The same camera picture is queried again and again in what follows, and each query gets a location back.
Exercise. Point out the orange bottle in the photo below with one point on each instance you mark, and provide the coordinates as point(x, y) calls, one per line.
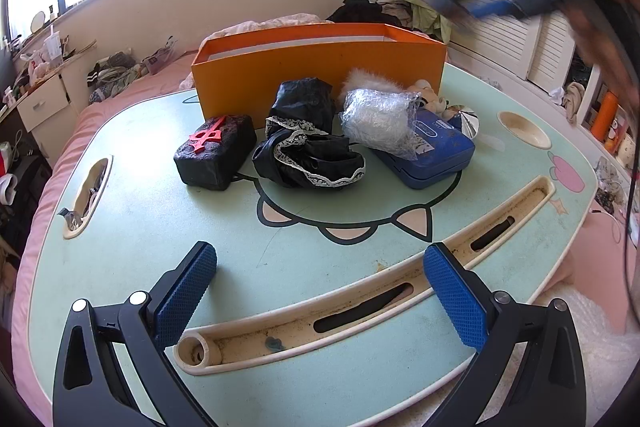
point(606, 114)

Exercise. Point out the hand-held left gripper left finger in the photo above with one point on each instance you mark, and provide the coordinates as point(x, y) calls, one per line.
point(182, 297)

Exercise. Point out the black purse with red cross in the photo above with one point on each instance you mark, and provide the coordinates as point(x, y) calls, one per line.
point(215, 157)

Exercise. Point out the orange cardboard box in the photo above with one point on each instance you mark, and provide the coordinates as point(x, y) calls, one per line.
point(320, 72)

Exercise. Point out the green cartoon desktop table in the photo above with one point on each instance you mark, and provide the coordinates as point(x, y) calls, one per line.
point(200, 227)

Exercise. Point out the small round mirror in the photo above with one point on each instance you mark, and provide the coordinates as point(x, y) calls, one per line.
point(38, 21)

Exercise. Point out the plastic cup with straw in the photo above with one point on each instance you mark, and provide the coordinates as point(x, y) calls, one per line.
point(52, 49)

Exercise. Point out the shiny silver disc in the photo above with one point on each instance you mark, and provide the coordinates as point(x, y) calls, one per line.
point(465, 119)

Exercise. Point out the black clothes pile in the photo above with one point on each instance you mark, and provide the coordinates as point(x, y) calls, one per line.
point(360, 14)

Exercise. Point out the white nightstand with drawer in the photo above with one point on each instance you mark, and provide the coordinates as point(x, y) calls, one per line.
point(42, 104)

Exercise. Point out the beige cloth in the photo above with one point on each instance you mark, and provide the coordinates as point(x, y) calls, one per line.
point(575, 99)

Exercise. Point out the crumpled pink blanket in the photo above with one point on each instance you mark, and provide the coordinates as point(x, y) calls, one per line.
point(270, 24)

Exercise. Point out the white louvred closet doors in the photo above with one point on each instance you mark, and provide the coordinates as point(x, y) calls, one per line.
point(510, 47)

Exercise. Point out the bubble wrap packet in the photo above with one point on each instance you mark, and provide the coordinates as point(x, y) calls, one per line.
point(380, 117)

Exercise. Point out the striped clothes heap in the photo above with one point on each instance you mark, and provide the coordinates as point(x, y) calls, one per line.
point(112, 74)

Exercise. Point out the pink bed sheet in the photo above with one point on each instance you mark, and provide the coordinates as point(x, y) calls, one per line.
point(65, 147)

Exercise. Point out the person's right forearm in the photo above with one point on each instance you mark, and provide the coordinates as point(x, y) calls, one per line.
point(600, 47)

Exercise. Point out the blue hard case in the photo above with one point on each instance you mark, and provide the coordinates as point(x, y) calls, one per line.
point(435, 157)

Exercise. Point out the small beige plush toy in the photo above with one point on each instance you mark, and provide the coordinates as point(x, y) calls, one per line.
point(430, 99)

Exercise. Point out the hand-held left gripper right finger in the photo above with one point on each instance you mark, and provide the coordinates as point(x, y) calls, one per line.
point(457, 302)

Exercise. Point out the black lace-trimmed cloth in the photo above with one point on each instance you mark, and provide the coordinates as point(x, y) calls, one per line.
point(305, 157)

